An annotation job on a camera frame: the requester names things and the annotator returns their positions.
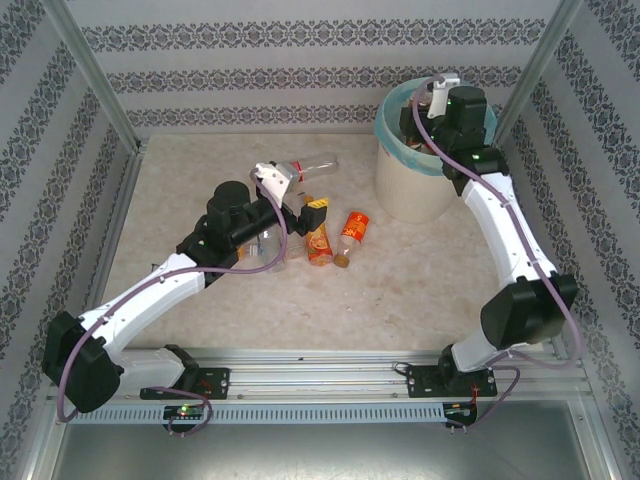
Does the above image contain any clear plastic bottle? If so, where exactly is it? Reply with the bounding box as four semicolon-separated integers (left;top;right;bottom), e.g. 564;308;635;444
257;232;291;274

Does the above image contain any clear cola bottle red label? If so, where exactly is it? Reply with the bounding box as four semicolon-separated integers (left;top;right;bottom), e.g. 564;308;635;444
287;153;340;184

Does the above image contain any white ribbed waste bin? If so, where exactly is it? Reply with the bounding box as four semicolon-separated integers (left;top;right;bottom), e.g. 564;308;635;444
374;77;496;225

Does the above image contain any orange juice bottle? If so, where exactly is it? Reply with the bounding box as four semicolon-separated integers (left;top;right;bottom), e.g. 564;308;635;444
299;193;335;267

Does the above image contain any orange NFC label bottle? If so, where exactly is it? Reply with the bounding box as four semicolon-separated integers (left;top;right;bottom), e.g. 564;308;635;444
333;210;373;270

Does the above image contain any grey metal base panel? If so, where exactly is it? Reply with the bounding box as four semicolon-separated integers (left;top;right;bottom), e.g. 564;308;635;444
49;423;601;480

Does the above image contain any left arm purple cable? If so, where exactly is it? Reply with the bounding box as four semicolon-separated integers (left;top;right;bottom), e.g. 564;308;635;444
54;167;291;439

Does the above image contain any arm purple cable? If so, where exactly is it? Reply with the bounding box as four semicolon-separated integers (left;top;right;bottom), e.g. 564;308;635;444
54;167;291;439
412;74;586;437

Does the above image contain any aluminium frame post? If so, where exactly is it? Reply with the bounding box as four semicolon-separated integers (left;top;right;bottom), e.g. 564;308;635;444
40;0;143;154
491;0;585;149

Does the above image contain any aluminium side rail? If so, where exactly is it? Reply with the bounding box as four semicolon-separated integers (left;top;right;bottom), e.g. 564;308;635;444
87;142;149;311

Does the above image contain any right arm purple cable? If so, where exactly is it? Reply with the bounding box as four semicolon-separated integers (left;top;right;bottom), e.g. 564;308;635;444
412;74;586;437

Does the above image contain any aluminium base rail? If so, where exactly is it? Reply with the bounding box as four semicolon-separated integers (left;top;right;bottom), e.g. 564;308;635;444
47;347;589;401

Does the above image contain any slotted grey cable duct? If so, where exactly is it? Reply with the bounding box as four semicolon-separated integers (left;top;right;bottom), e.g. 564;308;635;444
66;403;447;426

